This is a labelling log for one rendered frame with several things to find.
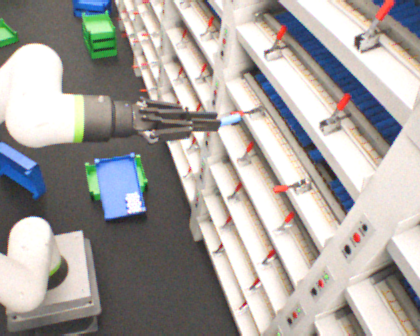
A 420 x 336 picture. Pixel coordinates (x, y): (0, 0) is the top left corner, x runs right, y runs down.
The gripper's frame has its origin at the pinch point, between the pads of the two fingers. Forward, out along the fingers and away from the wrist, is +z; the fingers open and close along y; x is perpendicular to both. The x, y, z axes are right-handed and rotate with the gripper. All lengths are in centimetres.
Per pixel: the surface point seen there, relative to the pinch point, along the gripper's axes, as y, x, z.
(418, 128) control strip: 32.6, 27.5, 14.0
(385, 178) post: 32.5, 16.6, 16.5
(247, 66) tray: -30.2, -2.6, 25.8
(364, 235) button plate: 35.7, 4.7, 18.6
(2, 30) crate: -258, -119, -61
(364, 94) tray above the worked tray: 10.6, 18.0, 28.0
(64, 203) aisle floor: -67, -112, -20
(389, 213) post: 36.8, 12.7, 17.3
